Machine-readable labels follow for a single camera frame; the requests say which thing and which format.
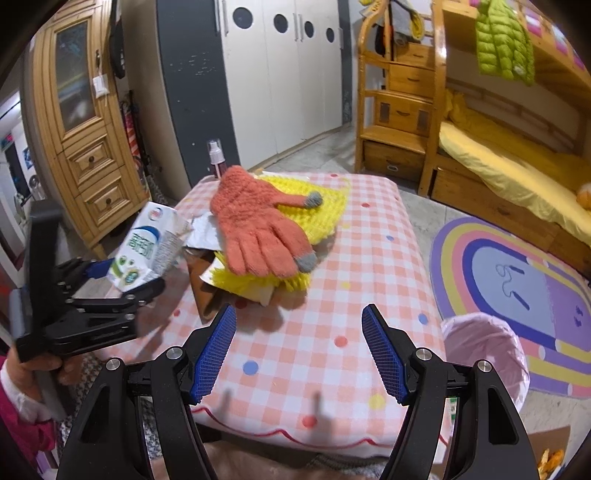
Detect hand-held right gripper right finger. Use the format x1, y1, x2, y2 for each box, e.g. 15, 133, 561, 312
361, 305, 541, 480

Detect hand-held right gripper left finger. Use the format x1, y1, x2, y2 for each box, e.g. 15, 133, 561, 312
55, 304, 238, 480

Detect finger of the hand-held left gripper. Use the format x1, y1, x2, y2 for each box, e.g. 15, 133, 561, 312
53, 258, 116, 291
67, 278, 166, 324

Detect white milk carton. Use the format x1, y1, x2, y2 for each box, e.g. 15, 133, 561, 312
107, 202, 194, 294

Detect trash bin with pink bag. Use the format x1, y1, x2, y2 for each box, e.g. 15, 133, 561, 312
438, 313, 533, 412

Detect person's left hand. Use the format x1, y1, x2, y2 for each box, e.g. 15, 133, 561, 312
7, 346, 85, 393

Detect brown paper sheet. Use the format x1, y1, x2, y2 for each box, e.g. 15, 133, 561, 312
186, 248, 279, 320

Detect crumpled white paper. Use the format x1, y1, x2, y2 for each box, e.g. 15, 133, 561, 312
186, 213, 221, 253

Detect pink checked dotted tablecloth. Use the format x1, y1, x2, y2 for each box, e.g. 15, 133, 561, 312
81, 172, 451, 459

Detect wooden cabinet with drawers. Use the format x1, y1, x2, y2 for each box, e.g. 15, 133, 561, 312
21, 0, 154, 260

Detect orange knitted glove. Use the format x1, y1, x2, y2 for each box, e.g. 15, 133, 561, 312
210, 165, 323, 278

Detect folded patterned umbrella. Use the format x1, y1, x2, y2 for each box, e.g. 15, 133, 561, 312
120, 98, 151, 186

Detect rainbow patterned rug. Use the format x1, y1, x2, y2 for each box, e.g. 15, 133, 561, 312
429, 216, 591, 398

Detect small spray bottle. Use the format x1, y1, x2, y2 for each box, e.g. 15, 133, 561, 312
206, 138, 228, 178

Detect yellow chenille mitt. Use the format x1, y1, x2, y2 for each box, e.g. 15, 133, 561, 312
210, 173, 349, 292

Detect cardboard box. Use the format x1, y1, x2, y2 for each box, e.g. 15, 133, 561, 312
526, 425, 574, 480

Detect wooden bunk bed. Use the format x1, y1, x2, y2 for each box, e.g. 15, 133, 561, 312
418, 0, 591, 265

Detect black hanging bag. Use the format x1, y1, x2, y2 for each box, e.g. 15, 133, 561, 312
110, 17, 129, 80

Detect yellow bed sheet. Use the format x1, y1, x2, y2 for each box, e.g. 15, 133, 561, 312
436, 119, 591, 232

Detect white and grey wardrobe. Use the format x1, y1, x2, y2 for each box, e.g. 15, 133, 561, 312
154, 0, 358, 195

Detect wooden stair drawers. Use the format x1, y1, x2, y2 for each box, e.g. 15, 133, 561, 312
353, 0, 447, 186

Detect green puffer jacket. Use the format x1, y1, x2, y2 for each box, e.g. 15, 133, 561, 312
475, 0, 537, 87

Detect pile of clothes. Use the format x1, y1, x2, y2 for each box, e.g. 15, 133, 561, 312
368, 0, 426, 48

